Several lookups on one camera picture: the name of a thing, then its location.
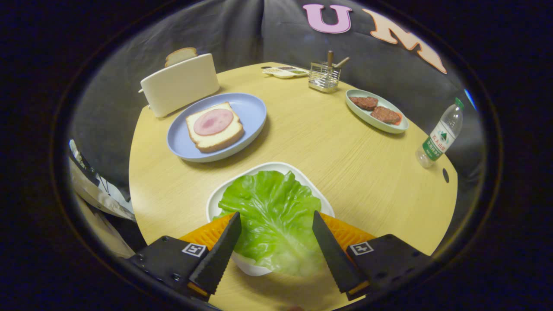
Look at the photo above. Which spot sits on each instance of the white toaster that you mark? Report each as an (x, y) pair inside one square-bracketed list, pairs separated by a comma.
[(181, 88)]

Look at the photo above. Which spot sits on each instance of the pale green plate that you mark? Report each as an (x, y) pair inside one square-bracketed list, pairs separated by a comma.
[(367, 119)]

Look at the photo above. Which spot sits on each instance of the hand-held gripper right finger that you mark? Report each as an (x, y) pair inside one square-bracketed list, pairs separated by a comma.
[(335, 259)]

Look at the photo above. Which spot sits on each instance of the brown meat patty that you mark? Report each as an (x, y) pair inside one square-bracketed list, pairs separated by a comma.
[(385, 115), (365, 103)]

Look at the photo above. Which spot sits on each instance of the pink ham slice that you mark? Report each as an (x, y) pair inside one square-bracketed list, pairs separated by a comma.
[(213, 122)]

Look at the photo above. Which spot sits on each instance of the clear plastic water bottle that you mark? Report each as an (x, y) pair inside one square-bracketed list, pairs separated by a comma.
[(440, 140)]

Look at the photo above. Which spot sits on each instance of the bread slice with ham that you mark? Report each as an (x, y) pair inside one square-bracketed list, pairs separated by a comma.
[(224, 137)]

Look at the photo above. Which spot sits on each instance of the blue plate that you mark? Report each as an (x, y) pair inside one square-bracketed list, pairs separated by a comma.
[(252, 112)]

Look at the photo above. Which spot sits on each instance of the green lettuce leaf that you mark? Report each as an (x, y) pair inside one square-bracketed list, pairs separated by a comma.
[(272, 216)]

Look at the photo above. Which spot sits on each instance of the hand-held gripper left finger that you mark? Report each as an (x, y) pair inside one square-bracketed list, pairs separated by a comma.
[(218, 257)]

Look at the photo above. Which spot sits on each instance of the plain bread slice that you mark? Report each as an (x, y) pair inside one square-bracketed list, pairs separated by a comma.
[(180, 55)]

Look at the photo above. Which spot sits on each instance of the white bowl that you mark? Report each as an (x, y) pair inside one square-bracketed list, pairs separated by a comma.
[(224, 192)]

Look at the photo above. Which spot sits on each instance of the white divided condiment dish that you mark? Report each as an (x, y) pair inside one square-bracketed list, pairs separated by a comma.
[(283, 73)]

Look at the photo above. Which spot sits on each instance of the silver foil bag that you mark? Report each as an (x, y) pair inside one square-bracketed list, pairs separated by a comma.
[(101, 196)]

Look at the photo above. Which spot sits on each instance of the black backdrop cloth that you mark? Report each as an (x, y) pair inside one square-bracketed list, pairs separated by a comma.
[(242, 30)]

